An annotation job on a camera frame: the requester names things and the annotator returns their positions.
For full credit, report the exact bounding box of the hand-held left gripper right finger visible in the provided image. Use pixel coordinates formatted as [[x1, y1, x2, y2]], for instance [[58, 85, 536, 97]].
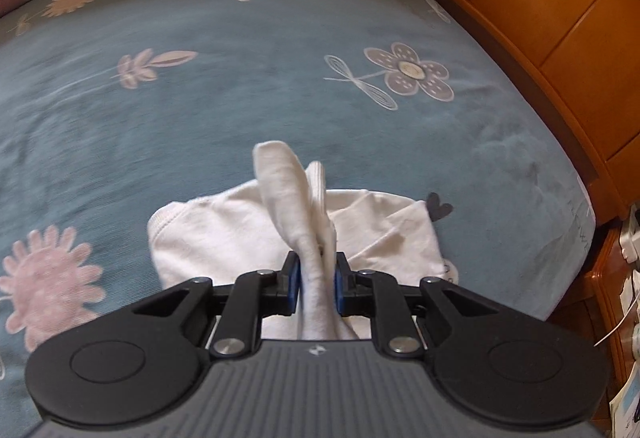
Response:
[[334, 252, 501, 359]]

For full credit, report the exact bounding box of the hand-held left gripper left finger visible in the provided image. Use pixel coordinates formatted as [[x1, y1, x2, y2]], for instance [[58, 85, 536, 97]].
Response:
[[132, 252, 301, 360]]

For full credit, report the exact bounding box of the white long-sleeve shirt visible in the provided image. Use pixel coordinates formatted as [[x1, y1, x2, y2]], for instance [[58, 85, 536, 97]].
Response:
[[147, 141, 447, 342]]

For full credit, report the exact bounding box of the bed with blue floral sheet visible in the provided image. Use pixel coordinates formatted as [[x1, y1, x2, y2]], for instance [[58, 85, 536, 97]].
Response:
[[0, 0, 599, 419]]

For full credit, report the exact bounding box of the wooden nightstand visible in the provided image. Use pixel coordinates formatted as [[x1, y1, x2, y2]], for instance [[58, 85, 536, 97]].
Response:
[[550, 217, 640, 438]]

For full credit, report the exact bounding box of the white plug adapter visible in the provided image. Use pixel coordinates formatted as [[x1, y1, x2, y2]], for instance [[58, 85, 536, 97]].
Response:
[[619, 205, 640, 265]]

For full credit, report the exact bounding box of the white paper packet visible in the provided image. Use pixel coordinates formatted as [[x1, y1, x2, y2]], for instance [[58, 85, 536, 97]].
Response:
[[610, 369, 640, 438]]

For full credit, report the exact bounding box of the wooden headboard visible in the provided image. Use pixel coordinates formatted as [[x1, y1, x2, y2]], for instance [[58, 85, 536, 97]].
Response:
[[390, 0, 640, 225]]

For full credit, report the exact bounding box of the white cable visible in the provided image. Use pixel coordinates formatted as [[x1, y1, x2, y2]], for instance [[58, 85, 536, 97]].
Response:
[[594, 278, 640, 347]]

